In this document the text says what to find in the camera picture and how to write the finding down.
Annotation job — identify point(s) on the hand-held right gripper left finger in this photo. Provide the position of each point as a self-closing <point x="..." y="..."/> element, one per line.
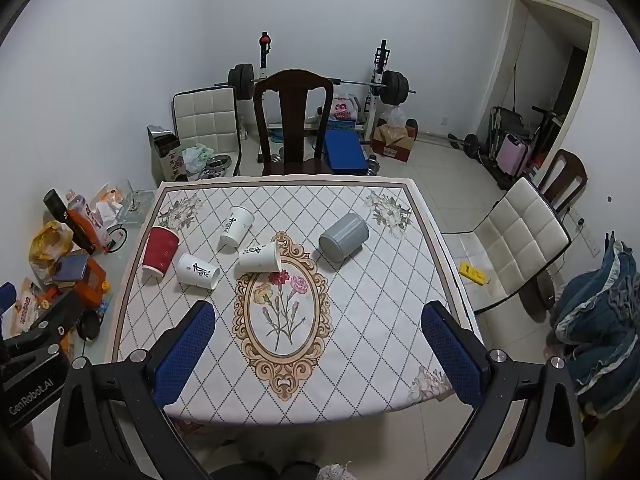
<point x="187" y="350"/>

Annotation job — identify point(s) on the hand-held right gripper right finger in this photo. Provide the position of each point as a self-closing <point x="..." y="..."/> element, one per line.
<point x="452" y="355"/>

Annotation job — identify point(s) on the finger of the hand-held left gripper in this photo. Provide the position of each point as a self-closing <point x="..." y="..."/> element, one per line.
<point x="5" y="296"/>

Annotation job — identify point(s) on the white printed paper cup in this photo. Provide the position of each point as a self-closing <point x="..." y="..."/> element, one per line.
<point x="258" y="258"/>
<point x="196" y="271"/>
<point x="236" y="227"/>

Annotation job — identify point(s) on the red cup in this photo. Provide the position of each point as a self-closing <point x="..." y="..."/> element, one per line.
<point x="159" y="256"/>

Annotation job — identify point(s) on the grey cup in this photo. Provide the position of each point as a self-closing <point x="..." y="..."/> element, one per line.
<point x="344" y="236"/>

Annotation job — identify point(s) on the orange snack packet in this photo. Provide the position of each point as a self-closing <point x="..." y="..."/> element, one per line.
<point x="25" y="307"/>

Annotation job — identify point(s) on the yellow plastic bag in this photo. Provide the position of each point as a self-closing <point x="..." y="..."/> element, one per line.
<point x="47" y="247"/>

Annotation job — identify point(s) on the blue book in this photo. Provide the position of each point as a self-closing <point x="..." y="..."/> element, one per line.
<point x="70" y="268"/>

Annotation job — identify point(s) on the yellow tool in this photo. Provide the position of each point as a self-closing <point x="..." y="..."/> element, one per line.
<point x="472" y="274"/>

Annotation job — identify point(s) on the orange toy box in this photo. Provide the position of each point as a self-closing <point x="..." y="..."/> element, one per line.
<point x="92" y="280"/>

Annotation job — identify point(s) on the floral diamond tablecloth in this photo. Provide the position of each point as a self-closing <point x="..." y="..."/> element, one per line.
<point x="360" y="310"/>

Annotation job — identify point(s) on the orange black toy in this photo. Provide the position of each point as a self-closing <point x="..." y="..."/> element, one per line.
<point x="82" y="225"/>

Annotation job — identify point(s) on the white padded chair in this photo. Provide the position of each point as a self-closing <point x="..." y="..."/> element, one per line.
<point x="515" y="235"/>
<point x="205" y="120"/>

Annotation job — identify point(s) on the white orange plastic bag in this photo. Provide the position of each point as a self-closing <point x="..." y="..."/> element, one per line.
<point x="107" y="202"/>

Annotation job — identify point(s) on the denim clothing pile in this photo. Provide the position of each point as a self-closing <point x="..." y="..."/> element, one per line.
<point x="600" y="310"/>

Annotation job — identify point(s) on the brown printed carton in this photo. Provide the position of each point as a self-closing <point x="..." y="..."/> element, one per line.
<point x="167" y="160"/>

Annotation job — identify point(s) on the green white plastic bag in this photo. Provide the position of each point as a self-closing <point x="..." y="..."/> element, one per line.
<point x="197" y="157"/>

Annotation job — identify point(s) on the pink suitcase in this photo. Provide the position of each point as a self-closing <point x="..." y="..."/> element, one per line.
<point x="515" y="154"/>

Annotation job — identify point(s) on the small floor barbell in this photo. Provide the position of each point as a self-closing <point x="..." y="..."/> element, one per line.
<point x="469" y="141"/>

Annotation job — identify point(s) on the brown cardboard box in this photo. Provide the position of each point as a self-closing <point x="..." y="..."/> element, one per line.
<point x="395" y="148"/>

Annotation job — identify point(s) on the dark wooden chair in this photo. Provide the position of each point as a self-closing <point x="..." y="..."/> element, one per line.
<point x="292" y="110"/>
<point x="571" y="164"/>

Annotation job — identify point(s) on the blue box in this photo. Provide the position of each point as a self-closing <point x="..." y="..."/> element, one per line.
<point x="344" y="152"/>

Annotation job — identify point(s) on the folded trolley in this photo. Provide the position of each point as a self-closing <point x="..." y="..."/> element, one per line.
<point x="502" y="127"/>

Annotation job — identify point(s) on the black kick scooter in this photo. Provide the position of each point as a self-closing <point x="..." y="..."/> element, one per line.
<point x="545" y="130"/>

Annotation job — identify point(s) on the clear plastic bag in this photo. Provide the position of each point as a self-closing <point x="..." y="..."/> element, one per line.
<point x="397" y="117"/>

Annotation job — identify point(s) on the red white plastic bag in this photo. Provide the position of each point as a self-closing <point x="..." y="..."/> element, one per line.
<point x="342" y="108"/>

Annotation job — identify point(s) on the black barbell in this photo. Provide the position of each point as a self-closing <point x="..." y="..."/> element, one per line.
<point x="242" y="81"/>

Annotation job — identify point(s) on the weight bench rack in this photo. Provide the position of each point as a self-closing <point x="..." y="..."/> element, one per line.
<point x="382" y="62"/>

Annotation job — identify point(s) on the wall socket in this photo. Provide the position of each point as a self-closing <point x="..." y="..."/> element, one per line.
<point x="578" y="221"/>

